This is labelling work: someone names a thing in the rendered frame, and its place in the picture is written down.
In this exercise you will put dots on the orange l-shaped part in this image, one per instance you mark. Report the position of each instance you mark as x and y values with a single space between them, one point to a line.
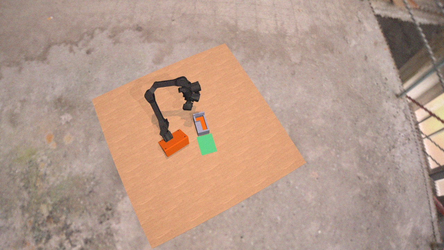
202 122

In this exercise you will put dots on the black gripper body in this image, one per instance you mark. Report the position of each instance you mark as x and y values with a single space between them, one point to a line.
188 105

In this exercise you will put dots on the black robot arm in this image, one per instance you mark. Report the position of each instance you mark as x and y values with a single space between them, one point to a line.
185 87

